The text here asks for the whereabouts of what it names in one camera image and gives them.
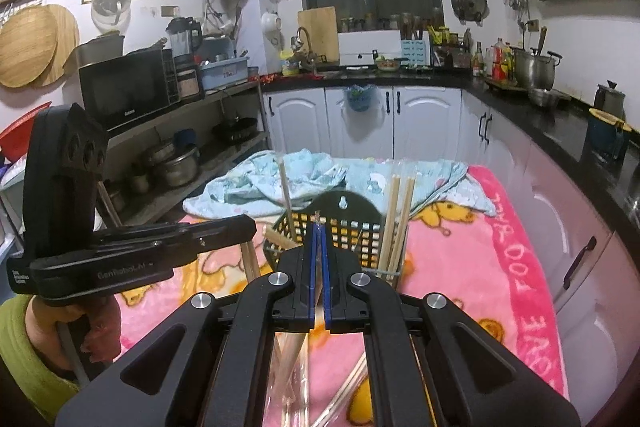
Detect dark wall-hung pot lid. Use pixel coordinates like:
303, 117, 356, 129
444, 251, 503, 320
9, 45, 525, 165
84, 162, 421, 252
451, 0, 490, 28

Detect pink printed blanket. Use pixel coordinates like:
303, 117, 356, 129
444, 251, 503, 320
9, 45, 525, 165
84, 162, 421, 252
107, 164, 571, 427

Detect pan with food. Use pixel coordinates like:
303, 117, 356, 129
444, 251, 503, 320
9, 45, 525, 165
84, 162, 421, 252
375, 54, 408, 72

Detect white countertop box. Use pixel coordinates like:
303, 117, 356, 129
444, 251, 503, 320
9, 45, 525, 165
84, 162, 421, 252
337, 31, 403, 66

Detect blue dish tray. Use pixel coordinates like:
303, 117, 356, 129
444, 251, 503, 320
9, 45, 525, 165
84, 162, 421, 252
197, 57, 250, 92

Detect black wire condiment rack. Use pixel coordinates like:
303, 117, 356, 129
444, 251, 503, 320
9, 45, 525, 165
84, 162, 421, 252
431, 27, 473, 68

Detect round bamboo board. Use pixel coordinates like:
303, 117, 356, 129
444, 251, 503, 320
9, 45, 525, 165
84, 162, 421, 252
0, 4, 57, 88

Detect person's left hand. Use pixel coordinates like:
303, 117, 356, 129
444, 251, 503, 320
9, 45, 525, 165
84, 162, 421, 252
25, 297, 123, 370

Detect wooden cutting board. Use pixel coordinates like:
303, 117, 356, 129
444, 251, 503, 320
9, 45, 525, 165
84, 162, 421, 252
297, 6, 341, 62

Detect red plastic basin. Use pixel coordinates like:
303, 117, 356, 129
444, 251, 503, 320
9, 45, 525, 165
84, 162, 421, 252
0, 101, 53, 160

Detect black blender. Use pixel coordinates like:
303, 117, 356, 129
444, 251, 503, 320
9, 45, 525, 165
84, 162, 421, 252
166, 16, 203, 65

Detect white kitchen cabinets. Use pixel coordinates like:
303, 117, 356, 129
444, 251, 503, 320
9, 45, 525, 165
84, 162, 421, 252
262, 84, 640, 427

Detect steel stock pot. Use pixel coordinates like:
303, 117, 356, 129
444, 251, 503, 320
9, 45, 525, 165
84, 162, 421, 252
512, 48, 563, 90

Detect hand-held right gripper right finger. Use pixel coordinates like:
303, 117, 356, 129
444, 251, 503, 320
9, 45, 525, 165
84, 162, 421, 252
320, 222, 582, 427

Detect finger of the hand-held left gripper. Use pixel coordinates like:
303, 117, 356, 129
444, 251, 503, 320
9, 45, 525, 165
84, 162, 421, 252
92, 214, 257, 248
100, 237, 253, 269

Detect black microwave oven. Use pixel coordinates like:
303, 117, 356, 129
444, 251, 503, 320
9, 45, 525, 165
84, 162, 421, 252
78, 48, 181, 132

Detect small black shelf rack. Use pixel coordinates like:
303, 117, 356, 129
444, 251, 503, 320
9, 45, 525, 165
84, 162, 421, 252
172, 52, 203, 102

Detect grey pot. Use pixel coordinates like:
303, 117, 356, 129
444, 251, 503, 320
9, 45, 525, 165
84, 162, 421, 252
76, 33, 126, 68

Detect black wok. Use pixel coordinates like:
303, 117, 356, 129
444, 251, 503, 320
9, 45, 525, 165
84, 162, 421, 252
212, 117, 258, 144

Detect white hanging jug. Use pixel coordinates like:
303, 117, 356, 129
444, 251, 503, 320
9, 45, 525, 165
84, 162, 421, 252
261, 11, 282, 48

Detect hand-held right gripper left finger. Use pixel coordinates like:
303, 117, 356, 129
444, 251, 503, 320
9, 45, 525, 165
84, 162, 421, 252
55, 221, 322, 427

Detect green plastic utensil basket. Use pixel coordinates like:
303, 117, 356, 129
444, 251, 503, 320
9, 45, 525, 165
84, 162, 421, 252
262, 189, 408, 283

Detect black stone countertop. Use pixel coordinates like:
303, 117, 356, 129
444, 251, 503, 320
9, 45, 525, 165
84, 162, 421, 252
260, 69, 640, 228

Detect kitchen faucet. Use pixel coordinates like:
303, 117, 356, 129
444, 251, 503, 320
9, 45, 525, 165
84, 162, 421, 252
291, 26, 321, 70

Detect blue plastic bag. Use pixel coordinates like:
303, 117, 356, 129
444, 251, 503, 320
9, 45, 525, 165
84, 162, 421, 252
342, 83, 376, 114

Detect row of glass jars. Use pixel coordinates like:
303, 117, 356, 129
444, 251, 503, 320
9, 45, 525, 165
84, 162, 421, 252
340, 9, 443, 32

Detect person's left forearm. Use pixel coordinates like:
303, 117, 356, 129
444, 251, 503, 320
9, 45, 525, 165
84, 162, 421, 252
0, 294, 81, 427

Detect light blue printed blanket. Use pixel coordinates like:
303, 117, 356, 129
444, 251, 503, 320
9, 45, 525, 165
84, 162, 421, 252
182, 149, 498, 220

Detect plastic drawer cabinet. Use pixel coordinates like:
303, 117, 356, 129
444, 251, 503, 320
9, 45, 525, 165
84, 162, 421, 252
0, 154, 28, 258

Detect large steel pot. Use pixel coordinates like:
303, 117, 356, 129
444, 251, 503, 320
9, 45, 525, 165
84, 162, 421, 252
150, 144, 201, 188

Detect blue knife block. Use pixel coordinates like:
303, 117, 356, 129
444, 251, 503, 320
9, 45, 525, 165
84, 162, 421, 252
401, 38, 433, 68

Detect glass pot lid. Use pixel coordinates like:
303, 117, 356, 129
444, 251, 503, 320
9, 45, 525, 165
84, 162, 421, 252
91, 0, 133, 34

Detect blue pot with lid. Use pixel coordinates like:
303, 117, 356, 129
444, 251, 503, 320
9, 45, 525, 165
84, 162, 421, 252
586, 107, 633, 162

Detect plastic-wrapped chopstick pair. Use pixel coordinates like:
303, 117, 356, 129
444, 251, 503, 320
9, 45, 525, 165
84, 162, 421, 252
277, 158, 298, 230
390, 162, 418, 275
241, 242, 262, 282
377, 174, 403, 278
272, 209, 321, 427
262, 227, 290, 253

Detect red label sauce bottle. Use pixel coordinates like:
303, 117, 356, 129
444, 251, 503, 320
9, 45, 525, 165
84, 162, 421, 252
492, 38, 513, 82

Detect metal kitchen shelf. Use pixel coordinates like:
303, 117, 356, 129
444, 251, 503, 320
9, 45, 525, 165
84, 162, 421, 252
100, 79, 271, 228

